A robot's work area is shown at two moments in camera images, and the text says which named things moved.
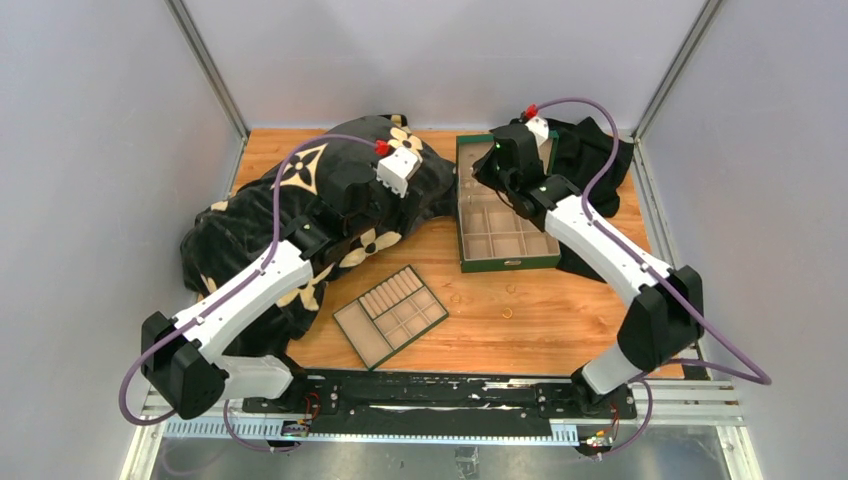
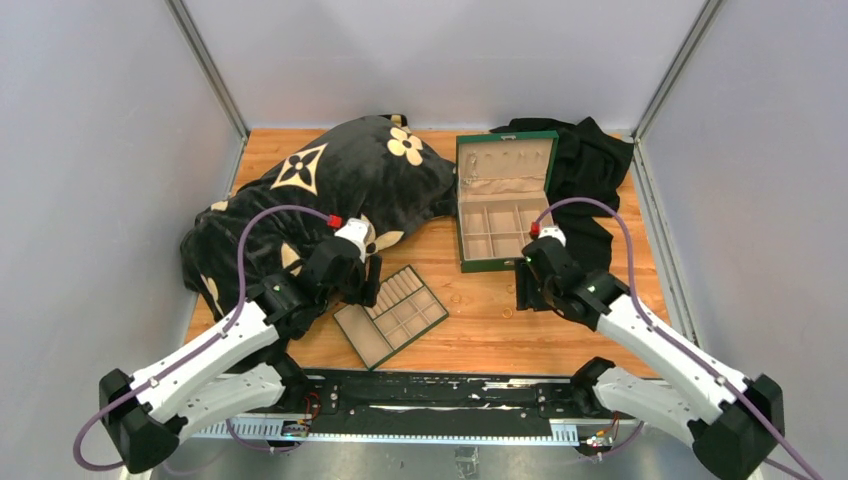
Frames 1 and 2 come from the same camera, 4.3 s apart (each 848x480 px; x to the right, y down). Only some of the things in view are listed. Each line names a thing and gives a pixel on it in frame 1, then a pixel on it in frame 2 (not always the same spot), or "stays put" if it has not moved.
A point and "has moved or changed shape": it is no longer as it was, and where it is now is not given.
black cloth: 581,153 stays put
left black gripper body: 386,210 → 351,292
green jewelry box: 491,235 stays put
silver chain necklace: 469,183 has moved or changed shape
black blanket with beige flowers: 254,220 stays put
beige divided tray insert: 390,316 stays put
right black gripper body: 488,173 → 552,295
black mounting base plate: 437,402 stays put
